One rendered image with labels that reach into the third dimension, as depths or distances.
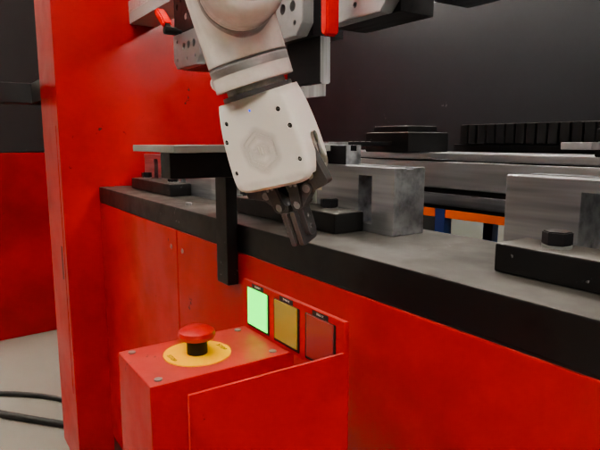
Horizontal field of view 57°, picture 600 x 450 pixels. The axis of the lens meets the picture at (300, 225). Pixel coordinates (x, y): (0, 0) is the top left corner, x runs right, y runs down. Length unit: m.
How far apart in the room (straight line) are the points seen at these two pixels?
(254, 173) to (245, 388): 0.23
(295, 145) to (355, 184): 0.28
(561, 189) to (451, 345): 0.19
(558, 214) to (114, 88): 1.36
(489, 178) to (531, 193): 0.36
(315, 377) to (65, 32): 1.36
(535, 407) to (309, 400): 0.19
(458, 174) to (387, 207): 0.28
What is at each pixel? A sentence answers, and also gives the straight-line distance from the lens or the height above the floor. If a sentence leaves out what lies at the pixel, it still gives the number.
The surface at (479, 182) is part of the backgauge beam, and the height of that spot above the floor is 0.94.
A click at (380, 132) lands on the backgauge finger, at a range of 1.09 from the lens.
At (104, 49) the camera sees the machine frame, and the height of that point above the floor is 1.26.
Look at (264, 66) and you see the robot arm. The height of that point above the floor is 1.08.
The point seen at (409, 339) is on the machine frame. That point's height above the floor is 0.80.
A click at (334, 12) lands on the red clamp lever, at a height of 1.18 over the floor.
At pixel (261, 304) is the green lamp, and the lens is 0.64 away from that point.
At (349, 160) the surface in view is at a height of 0.98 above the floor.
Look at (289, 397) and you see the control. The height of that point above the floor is 0.78.
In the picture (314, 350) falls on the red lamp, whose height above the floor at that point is 0.80.
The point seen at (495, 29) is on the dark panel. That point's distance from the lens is 1.34.
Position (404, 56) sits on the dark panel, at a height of 1.22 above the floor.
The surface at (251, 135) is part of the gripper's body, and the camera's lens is 0.58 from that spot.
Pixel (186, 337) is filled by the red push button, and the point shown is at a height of 0.80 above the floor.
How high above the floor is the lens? 1.01
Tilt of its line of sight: 9 degrees down
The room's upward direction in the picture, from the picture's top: straight up
